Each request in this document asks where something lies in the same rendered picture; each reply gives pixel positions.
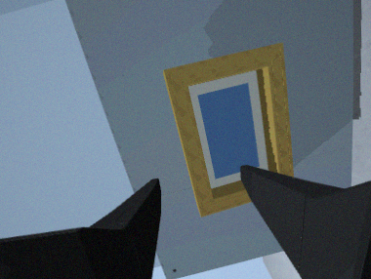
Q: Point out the dark grey flat board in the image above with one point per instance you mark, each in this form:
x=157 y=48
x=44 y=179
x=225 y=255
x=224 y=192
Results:
x=128 y=43

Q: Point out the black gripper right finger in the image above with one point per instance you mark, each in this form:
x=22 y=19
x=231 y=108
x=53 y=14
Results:
x=324 y=230

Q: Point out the gold picture frame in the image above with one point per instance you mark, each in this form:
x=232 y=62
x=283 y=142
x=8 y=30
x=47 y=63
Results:
x=230 y=112

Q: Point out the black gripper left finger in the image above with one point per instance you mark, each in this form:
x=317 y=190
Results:
x=121 y=245

